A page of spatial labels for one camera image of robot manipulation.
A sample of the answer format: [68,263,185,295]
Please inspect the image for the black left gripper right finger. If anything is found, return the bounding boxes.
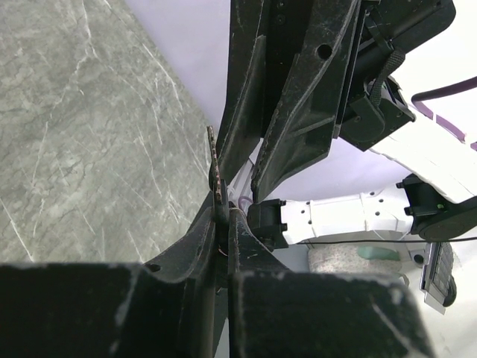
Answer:
[228,208,435,357]

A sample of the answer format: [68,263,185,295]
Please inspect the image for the black-headed keys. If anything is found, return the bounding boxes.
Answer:
[206,126,230,256]

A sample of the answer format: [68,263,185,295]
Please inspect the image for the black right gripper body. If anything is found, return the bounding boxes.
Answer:
[262,1,455,151]

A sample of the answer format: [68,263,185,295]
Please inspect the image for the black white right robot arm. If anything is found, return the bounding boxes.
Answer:
[211,1,476,248]

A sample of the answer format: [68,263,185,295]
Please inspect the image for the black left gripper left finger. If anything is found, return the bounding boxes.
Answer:
[1,210,215,357]

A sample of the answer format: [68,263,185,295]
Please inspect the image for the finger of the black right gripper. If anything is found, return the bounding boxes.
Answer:
[218,1,268,183]
[251,1,361,203]

